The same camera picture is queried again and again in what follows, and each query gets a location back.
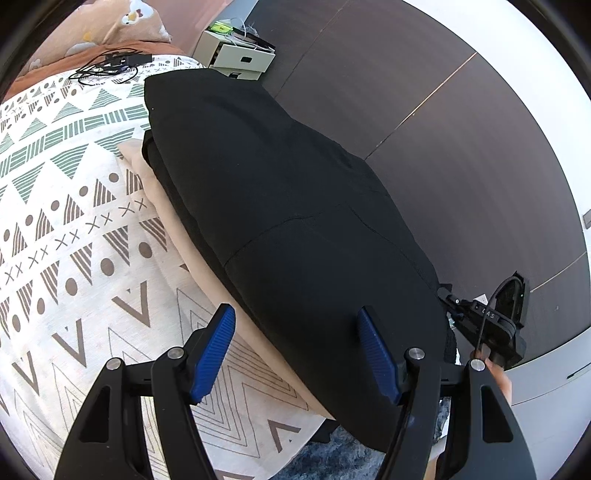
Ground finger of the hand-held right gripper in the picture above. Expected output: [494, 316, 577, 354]
[436, 286, 467, 330]

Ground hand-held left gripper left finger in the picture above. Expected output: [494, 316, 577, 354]
[53, 302, 237, 480]

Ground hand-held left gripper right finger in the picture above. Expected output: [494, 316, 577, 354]
[358, 305, 539, 480]

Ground black garment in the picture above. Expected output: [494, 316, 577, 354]
[141, 69, 458, 453]

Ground person's right hand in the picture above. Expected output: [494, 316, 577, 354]
[482, 355, 514, 408]

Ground beige garment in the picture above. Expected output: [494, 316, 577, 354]
[115, 138, 338, 421]

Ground blue shaggy rug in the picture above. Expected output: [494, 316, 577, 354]
[277, 422, 444, 480]

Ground patterned triangle blanket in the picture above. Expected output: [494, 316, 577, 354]
[0, 39, 333, 480]

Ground white storage box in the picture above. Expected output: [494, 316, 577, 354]
[194, 18, 278, 81]

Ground pink plush pillow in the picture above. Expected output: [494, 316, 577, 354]
[28, 0, 174, 70]

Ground tangled black cables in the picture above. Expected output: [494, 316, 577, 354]
[69, 52, 153, 85]

